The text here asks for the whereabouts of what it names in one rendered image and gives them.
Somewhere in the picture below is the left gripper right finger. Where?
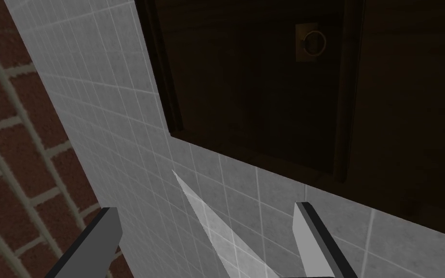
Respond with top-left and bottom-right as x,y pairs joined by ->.
292,201 -> 359,278

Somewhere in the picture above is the dark brown wooden door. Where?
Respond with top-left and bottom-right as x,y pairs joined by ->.
151,0 -> 366,183

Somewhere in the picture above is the brass ring door handle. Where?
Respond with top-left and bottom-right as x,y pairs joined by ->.
295,22 -> 327,63

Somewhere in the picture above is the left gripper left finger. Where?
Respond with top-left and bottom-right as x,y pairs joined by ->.
44,207 -> 124,278

